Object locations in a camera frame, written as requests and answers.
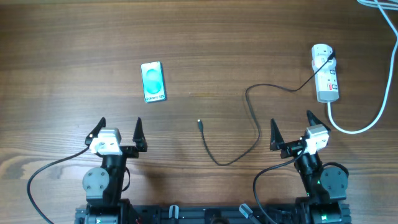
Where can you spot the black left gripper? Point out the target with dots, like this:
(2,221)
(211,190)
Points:
(130,151)

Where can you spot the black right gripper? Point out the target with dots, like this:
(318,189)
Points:
(277,142)

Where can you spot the blue screen Galaxy smartphone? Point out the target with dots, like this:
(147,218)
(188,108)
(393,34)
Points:
(153,82)

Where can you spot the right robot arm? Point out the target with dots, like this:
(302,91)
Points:
(324,183)

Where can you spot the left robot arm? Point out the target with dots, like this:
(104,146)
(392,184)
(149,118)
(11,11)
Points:
(104,185)

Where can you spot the white USB charger plug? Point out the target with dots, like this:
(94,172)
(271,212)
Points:
(323,62)

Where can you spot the white power strip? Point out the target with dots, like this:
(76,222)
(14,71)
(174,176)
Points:
(326,82)

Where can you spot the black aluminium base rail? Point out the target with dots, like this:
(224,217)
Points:
(217,214)

